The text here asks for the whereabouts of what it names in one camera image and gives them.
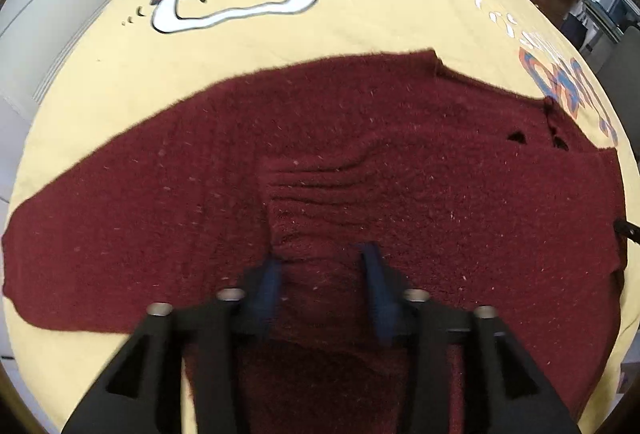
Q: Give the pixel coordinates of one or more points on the grey chair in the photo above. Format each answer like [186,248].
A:
[622,49]

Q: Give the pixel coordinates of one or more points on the dark blue bag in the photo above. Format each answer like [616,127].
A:
[575,30]

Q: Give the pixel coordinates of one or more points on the yellow cartoon printed bed sheet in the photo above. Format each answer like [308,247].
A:
[350,29]

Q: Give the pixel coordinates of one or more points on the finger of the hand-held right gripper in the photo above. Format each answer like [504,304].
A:
[627,229]

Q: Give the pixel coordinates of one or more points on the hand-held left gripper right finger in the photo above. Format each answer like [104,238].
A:
[376,286]

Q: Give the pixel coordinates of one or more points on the maroon knit sweater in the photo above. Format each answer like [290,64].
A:
[380,154]

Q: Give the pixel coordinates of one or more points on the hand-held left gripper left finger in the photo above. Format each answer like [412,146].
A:
[270,290]

